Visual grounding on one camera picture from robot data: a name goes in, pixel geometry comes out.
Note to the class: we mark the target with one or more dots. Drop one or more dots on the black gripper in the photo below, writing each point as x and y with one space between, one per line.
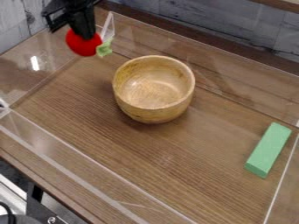
73 13

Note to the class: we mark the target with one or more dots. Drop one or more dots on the red plush fruit green leaf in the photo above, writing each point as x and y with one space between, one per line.
88 47

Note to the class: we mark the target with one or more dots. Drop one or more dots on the wooden bowl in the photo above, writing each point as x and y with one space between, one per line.
153 88

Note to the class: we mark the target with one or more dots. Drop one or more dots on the green rectangular block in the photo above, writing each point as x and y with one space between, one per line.
267 150

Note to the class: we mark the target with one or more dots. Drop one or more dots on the clear acrylic corner bracket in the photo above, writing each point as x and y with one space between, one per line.
105 30

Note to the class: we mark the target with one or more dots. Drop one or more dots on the black table leg bracket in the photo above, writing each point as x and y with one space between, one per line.
45 209

